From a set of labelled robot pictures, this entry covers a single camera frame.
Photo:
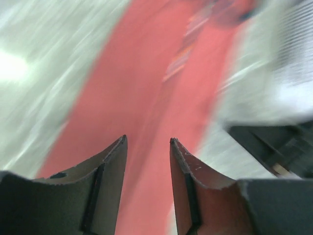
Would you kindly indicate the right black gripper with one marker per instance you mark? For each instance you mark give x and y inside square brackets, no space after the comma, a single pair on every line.
[285,151]

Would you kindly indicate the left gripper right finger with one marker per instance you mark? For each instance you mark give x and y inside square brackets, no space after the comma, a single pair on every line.
[210,203]

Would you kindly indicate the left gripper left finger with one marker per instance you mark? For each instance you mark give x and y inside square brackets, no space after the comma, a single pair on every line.
[82,200]

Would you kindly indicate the rust red tank top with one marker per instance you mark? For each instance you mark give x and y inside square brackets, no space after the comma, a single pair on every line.
[157,78]

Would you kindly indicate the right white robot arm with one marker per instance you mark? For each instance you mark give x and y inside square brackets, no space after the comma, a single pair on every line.
[266,107]

